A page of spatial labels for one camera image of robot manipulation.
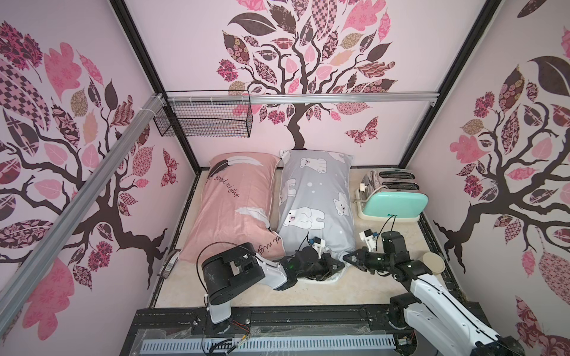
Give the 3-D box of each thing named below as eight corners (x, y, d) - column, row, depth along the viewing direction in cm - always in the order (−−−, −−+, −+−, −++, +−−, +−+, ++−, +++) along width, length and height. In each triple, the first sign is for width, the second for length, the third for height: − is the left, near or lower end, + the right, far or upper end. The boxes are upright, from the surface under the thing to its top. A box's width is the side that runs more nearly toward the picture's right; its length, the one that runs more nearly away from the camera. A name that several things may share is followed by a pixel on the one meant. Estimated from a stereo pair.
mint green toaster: (360, 221, 100) (370, 199, 87) (353, 193, 111) (361, 169, 97) (414, 221, 100) (433, 199, 87) (402, 193, 111) (417, 169, 97)
